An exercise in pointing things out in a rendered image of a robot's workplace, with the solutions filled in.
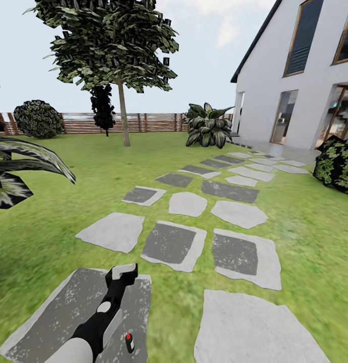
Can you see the door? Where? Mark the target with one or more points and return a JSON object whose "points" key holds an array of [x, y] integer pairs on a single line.
{"points": [[336, 122]]}

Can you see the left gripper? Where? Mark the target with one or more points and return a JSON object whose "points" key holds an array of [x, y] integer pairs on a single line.
{"points": [[126, 279]]}

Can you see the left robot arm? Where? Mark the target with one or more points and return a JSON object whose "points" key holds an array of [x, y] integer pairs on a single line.
{"points": [[91, 338]]}

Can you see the bush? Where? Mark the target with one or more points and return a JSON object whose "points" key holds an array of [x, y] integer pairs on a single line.
{"points": [[332, 163], [38, 119], [12, 189], [211, 131], [189, 116]]}

